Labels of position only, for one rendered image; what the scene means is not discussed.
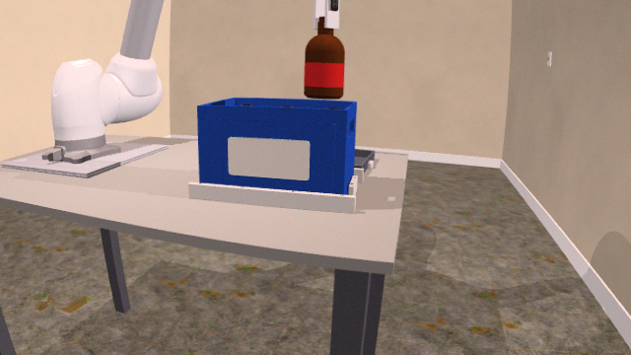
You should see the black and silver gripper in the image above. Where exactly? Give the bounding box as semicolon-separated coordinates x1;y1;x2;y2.
313;0;339;30

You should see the brown bottle with red label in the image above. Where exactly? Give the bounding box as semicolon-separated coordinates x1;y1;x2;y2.
304;17;345;100

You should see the blue plastic crate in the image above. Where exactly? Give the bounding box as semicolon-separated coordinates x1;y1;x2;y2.
198;98;357;195

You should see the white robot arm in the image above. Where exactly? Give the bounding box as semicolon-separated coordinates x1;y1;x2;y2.
42;0;164;164

